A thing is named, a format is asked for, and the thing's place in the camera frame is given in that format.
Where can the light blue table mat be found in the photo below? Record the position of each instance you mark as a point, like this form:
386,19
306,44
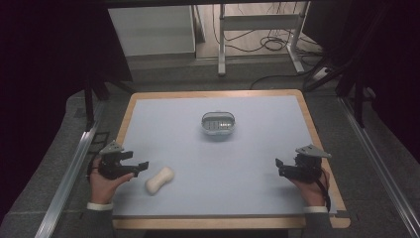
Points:
218,172

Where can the white power strip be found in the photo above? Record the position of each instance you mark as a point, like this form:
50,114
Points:
321,74

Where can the person's left hand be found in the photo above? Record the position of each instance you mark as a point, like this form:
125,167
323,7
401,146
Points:
102,190

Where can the aluminium rail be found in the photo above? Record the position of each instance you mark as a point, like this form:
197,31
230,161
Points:
383,172
66,185

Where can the white bone-shaped soap bar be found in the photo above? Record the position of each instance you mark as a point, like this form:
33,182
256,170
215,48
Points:
159,180

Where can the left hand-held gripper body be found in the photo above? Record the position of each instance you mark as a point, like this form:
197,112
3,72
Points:
110,167

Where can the white metal desk frame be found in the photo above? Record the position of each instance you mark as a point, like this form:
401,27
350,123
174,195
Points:
257,22

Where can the black metal stand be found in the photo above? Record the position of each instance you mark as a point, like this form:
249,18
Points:
88,102
358,99

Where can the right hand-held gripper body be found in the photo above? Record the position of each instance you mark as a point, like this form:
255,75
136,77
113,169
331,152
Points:
307,168

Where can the person's right hand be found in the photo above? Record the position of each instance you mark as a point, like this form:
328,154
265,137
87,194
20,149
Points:
313,193

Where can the white cabinet panel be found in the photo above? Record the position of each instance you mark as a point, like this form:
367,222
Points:
152,31

